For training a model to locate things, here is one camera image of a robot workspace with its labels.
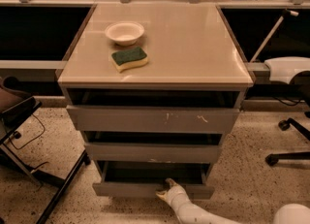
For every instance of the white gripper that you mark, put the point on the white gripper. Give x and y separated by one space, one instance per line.
174 197

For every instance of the grey bottom drawer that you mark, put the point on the grey bottom drawer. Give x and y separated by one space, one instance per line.
142 179

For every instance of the grey drawer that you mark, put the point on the grey drawer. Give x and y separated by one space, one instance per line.
142 179
153 153
153 120

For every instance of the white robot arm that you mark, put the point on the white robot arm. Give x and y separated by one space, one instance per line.
189 213

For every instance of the grey middle drawer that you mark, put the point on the grey middle drawer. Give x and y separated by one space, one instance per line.
153 153

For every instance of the grey drawer cabinet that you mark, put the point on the grey drawer cabinet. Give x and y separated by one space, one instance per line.
192 63

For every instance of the grey top drawer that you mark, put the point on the grey top drawer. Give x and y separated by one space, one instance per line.
153 120

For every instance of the green and yellow sponge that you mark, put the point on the green and yellow sponge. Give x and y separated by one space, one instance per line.
129 59

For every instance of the white bowl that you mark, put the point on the white bowl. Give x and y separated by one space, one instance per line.
124 33

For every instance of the white stick with black tip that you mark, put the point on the white stick with black tip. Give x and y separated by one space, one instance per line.
284 14

